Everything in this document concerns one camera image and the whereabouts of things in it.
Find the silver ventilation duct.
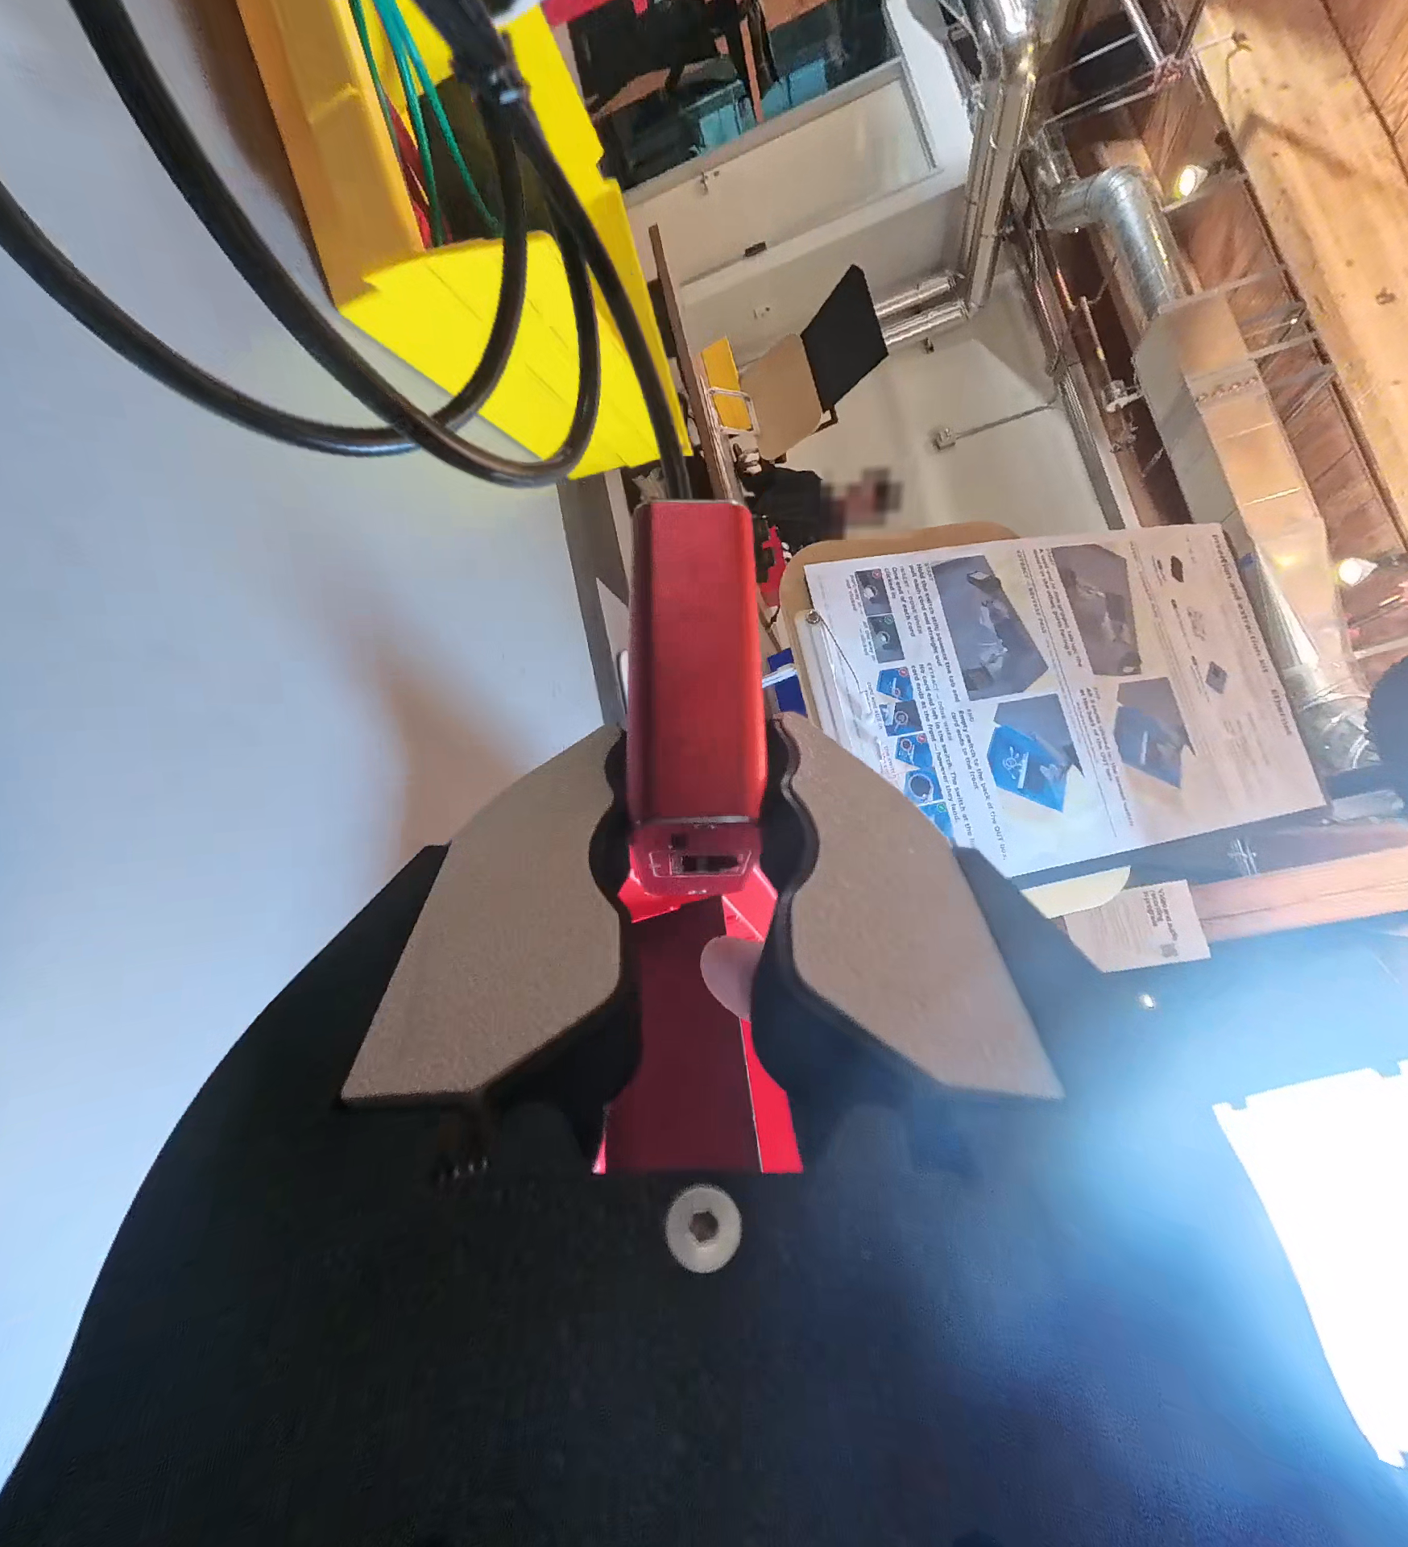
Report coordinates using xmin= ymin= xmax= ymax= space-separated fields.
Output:
xmin=1048 ymin=166 xmax=1193 ymax=321

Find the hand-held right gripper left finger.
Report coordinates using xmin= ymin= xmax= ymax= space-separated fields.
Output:
xmin=341 ymin=725 xmax=638 ymax=1165

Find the black adapter cable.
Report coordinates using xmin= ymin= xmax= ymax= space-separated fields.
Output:
xmin=418 ymin=0 xmax=692 ymax=503

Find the green cable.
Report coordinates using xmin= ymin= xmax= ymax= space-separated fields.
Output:
xmin=347 ymin=0 xmax=501 ymax=240

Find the silver ceiling pipe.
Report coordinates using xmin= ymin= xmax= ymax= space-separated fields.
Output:
xmin=872 ymin=0 xmax=1042 ymax=352

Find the printed instruction poster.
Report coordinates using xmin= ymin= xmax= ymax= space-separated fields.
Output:
xmin=801 ymin=520 xmax=1330 ymax=881

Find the black ethernet cable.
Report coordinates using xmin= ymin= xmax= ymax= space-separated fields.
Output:
xmin=0 ymin=0 xmax=604 ymax=489

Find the yellow plastic bin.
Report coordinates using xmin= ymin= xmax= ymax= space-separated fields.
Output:
xmin=233 ymin=0 xmax=692 ymax=485

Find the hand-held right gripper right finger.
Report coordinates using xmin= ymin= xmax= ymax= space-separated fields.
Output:
xmin=700 ymin=713 xmax=1063 ymax=1107

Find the glass partition window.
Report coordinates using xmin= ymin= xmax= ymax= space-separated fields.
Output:
xmin=563 ymin=0 xmax=940 ymax=207

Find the small paper note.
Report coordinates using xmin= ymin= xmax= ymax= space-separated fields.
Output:
xmin=1059 ymin=881 xmax=1212 ymax=974

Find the red plastic piece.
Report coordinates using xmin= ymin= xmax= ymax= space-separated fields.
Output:
xmin=592 ymin=868 xmax=805 ymax=1177

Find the red metal power bank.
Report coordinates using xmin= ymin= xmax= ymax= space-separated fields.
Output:
xmin=621 ymin=499 xmax=772 ymax=898

